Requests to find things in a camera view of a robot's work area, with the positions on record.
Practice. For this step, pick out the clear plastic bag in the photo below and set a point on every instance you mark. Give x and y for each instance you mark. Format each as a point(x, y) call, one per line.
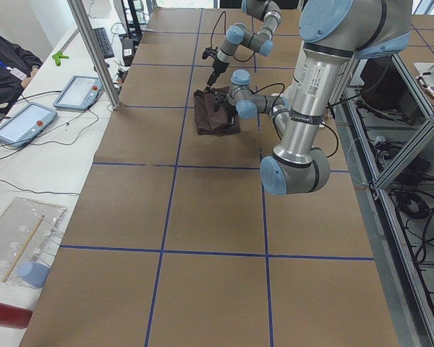
point(16, 223)

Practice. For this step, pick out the black keyboard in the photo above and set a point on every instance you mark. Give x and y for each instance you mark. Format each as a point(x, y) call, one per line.
point(103, 42)

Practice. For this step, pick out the aluminium frame post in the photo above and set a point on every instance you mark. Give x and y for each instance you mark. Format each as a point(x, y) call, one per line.
point(88, 36)

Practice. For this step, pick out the brown t-shirt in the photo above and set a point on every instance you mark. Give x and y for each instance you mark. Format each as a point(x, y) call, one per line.
point(207, 121)

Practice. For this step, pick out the green clamp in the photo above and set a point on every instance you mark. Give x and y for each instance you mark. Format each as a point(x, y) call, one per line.
point(58, 57)

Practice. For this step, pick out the black backpack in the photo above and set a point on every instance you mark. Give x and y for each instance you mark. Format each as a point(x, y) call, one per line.
point(17, 69)

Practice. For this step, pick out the wooden stick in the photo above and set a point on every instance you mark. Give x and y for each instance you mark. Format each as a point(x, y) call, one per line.
point(22, 250)

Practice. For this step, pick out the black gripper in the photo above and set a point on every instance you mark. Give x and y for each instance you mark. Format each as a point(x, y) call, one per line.
point(217, 67)
point(216, 99)

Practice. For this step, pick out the near teach pendant tablet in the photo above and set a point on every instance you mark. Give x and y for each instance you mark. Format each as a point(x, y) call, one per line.
point(25, 125)

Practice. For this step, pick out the blue cup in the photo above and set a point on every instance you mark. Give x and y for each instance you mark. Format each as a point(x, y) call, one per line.
point(33, 273)

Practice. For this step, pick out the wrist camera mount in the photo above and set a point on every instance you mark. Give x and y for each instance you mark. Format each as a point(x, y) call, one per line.
point(218, 99)
point(209, 52)

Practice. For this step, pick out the teach pendant tablet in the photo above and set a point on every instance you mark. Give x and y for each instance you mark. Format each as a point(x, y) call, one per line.
point(80, 93)
point(25, 125)

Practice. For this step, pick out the far teach pendant tablet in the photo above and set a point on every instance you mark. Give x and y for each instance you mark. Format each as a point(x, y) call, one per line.
point(80, 93)

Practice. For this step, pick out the red bottle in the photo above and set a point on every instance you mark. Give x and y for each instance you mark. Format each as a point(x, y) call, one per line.
point(14, 317)

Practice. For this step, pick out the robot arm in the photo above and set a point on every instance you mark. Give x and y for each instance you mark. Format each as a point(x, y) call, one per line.
point(334, 32)
point(269, 13)

